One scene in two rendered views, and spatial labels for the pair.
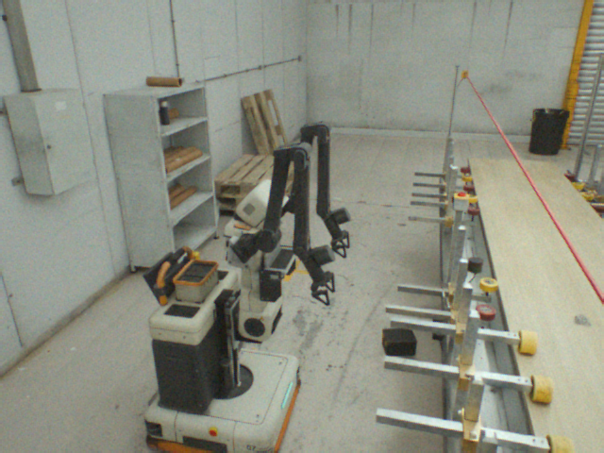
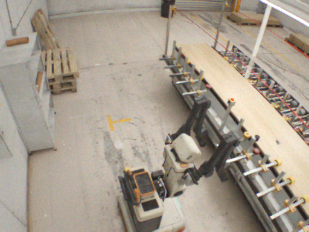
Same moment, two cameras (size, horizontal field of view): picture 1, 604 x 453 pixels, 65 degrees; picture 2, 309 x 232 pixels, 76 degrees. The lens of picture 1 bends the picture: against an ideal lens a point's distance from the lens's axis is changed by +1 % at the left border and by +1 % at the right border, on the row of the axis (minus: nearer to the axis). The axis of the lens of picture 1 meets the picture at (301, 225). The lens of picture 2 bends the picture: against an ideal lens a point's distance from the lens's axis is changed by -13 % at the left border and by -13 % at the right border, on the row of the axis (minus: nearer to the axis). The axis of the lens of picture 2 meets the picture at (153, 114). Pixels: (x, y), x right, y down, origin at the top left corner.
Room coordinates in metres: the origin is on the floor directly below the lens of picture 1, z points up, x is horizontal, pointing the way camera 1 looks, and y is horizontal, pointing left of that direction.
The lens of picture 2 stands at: (1.15, 1.14, 2.74)
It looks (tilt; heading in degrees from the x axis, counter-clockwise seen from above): 42 degrees down; 323
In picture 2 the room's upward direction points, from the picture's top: 6 degrees clockwise
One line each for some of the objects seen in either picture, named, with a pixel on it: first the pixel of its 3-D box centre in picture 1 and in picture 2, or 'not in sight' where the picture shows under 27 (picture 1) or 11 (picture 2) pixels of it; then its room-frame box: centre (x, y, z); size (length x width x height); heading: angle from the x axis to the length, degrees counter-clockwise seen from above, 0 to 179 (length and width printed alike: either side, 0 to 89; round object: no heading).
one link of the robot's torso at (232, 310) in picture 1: (257, 314); (166, 183); (2.02, 0.22, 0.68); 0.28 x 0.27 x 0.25; 166
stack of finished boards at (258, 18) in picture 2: not in sight; (256, 18); (6.39, -7.88, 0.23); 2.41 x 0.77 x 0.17; 77
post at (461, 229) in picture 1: (456, 272); (236, 133); (2.01, -0.75, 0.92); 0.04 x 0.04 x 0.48; 75
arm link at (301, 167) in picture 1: (302, 203); (226, 153); (1.68, 0.00, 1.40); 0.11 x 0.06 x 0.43; 167
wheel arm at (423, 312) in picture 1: (435, 315); (241, 157); (1.76, -0.59, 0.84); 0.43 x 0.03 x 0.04; 75
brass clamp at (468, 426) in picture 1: (470, 427); (289, 206); (1.03, -0.48, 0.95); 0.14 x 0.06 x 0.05; 165
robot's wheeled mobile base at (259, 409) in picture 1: (228, 397); (151, 212); (2.00, 0.40, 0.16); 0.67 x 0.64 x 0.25; 76
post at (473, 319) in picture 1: (464, 371); (273, 185); (1.29, -0.55, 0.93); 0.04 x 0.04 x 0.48; 75
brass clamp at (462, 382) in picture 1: (465, 371); (275, 185); (1.27, -0.55, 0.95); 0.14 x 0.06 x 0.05; 165
